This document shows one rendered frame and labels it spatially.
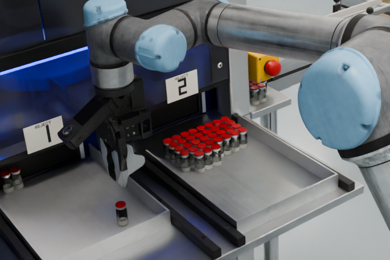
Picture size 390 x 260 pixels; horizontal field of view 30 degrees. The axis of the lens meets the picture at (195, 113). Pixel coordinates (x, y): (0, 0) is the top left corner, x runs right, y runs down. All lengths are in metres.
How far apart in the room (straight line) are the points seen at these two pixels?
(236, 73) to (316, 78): 0.83
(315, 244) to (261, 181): 1.28
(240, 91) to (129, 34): 0.63
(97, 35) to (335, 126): 0.49
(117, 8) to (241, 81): 0.60
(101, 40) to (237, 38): 0.23
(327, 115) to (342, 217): 2.04
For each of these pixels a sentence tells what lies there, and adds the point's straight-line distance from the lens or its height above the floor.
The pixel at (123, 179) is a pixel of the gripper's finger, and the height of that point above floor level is 1.00.
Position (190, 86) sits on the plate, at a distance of 1.67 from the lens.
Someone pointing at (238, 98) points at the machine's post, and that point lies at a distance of 1.78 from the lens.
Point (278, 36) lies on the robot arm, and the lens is 1.14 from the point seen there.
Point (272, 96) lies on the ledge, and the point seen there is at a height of 0.88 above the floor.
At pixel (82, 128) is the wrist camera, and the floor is 1.13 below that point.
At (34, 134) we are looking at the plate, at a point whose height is 1.03.
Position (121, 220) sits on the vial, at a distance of 1.45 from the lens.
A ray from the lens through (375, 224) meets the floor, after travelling 2.93.
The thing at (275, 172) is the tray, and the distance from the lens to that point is 1.58.
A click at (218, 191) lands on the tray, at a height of 0.88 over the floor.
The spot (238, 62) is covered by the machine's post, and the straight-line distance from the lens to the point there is 1.74.
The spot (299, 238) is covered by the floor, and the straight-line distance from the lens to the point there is 2.84.
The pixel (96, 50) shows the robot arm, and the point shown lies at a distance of 1.26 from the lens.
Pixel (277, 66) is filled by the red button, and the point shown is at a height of 1.00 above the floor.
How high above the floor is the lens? 1.74
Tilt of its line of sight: 28 degrees down
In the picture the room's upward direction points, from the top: 4 degrees counter-clockwise
